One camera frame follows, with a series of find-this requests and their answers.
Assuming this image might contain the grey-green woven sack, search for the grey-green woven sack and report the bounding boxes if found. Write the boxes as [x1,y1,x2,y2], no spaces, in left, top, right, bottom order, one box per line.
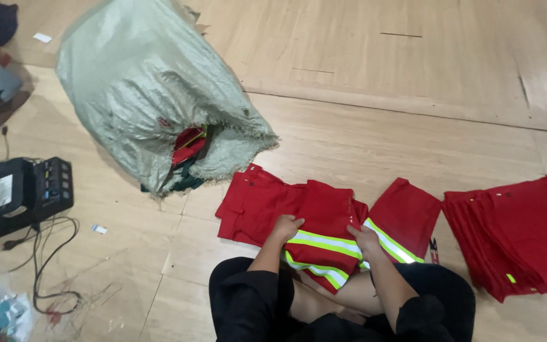
[55,0,280,196]

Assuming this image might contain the black power cable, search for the black power cable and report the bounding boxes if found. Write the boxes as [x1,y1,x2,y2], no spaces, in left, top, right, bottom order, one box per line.
[3,216,84,315]

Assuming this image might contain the person's black clothing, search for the person's black clothing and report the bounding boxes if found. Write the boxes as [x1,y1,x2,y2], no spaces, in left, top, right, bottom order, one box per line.
[208,256,476,342]

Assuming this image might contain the red trousers with reflective stripes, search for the red trousers with reflective stripes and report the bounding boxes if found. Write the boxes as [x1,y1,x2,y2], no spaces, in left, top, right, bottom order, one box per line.
[215,163,442,295]

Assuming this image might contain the person's left hand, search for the person's left hand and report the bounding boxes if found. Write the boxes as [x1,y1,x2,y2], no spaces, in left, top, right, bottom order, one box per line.
[271,214,306,244]

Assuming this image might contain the person's right hand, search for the person's right hand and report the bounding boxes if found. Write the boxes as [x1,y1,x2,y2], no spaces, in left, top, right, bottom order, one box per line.
[347,224,382,259]

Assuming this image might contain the red garment in sack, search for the red garment in sack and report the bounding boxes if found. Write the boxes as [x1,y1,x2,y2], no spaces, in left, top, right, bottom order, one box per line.
[171,125,208,166]

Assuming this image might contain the dark green garment in sack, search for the dark green garment in sack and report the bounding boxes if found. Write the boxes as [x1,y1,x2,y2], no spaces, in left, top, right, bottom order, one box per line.
[141,158,208,193]

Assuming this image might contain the stack of red folded garments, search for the stack of red folded garments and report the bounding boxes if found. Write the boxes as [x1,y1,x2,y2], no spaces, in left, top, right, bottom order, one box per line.
[442,167,547,303]

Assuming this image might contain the black printer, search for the black printer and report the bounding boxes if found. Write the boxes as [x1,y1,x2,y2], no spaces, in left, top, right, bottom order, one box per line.
[0,157,75,250]

